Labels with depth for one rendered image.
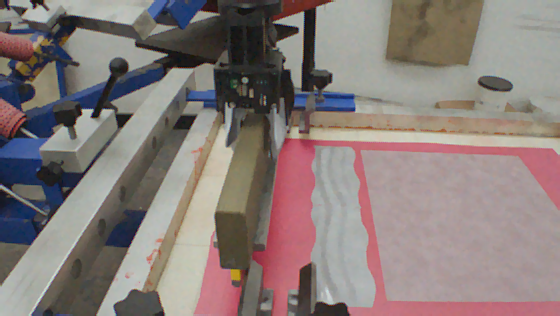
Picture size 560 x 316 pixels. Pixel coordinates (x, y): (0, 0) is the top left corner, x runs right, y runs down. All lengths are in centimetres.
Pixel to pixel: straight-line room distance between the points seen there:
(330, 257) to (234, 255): 16
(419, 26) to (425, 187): 194
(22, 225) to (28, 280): 32
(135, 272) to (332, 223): 27
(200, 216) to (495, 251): 41
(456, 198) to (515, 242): 11
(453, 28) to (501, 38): 35
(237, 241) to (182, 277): 15
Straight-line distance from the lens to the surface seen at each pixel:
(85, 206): 53
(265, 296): 46
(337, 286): 50
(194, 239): 58
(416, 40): 259
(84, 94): 119
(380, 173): 71
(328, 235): 56
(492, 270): 59
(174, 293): 52
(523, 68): 296
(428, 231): 61
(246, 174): 42
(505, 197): 73
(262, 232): 45
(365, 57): 264
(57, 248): 49
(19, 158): 69
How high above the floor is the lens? 134
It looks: 32 degrees down
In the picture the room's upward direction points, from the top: straight up
